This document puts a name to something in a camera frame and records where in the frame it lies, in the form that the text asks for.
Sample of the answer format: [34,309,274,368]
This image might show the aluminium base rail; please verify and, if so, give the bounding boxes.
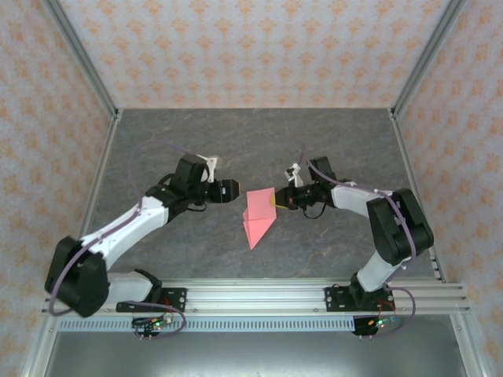
[41,277,472,316]

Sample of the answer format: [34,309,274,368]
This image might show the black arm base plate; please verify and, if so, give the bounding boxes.
[115,287,188,314]
[324,285,396,314]

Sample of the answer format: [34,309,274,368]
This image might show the pink paper sheet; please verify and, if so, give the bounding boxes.
[242,188,278,251]

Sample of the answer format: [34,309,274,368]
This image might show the aluminium frame corner post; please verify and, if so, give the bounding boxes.
[41,0,122,121]
[388,0,468,121]

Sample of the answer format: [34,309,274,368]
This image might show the slotted grey cable duct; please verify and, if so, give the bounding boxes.
[57,318,398,333]

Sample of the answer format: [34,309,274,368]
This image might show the controller board with lights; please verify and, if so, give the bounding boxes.
[131,313,174,331]
[355,316,398,330]

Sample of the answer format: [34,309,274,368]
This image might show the aluminium table side rail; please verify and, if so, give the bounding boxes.
[387,108,449,284]
[61,109,123,284]

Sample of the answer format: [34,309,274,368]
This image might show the grey metal sheet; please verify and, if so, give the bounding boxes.
[42,331,464,377]

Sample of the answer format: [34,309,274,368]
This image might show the aluminium frame leg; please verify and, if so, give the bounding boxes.
[19,313,60,377]
[450,313,486,377]

